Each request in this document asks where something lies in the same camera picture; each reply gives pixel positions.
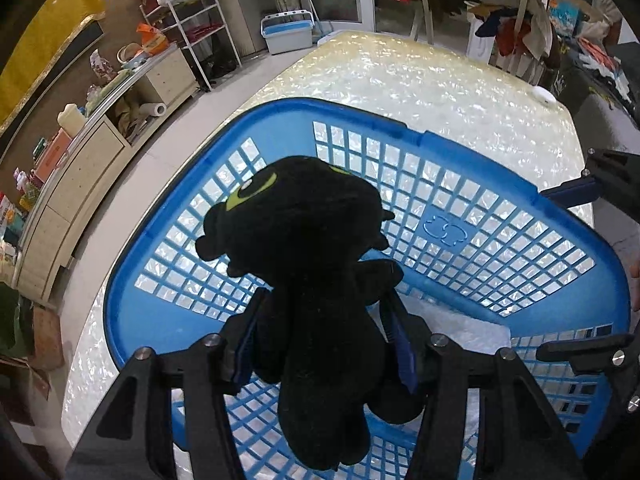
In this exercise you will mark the green bag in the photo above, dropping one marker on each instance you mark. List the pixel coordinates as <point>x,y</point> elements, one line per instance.
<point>12,320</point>

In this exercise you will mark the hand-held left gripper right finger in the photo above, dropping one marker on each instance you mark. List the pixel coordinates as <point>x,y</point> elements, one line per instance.
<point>404,357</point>

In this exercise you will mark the pink box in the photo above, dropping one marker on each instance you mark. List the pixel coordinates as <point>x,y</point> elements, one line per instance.
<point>52,155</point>

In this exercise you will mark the cream sideboard cabinet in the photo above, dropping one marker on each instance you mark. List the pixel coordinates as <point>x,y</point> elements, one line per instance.
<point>100,160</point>

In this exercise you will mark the orange bag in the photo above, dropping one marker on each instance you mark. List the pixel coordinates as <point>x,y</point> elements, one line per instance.
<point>152,40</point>

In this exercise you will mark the black plush toy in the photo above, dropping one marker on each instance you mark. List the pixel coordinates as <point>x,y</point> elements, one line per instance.
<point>310,260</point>

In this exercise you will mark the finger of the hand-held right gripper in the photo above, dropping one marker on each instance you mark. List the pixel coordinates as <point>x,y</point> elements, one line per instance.
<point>575,191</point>
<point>580,352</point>

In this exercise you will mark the white paper roll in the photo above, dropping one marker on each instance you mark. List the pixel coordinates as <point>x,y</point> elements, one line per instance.
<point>150,111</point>

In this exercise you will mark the blue storage bin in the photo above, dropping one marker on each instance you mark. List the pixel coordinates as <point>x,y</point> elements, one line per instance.
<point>287,35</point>

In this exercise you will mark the grey metal cabinet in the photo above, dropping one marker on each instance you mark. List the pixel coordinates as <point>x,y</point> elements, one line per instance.
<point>235,5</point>

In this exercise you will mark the dark sofa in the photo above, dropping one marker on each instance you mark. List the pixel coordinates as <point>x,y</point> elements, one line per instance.
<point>600,110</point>

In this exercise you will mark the white paper bag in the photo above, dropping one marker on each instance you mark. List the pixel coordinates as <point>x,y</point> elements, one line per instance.
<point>480,42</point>

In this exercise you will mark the blue plastic laundry basket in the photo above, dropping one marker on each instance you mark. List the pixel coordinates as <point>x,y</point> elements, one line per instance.
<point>350,110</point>

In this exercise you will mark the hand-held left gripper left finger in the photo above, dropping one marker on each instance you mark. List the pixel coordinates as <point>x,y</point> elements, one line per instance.
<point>244,347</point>

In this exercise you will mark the cream jar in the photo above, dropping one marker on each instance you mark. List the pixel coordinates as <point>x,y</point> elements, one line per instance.
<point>71,121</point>

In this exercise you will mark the cardboard box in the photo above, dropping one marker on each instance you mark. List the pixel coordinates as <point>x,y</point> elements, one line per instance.
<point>45,340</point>

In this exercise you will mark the white padded item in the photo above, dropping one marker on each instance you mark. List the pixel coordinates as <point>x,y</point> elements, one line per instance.
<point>465,327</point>

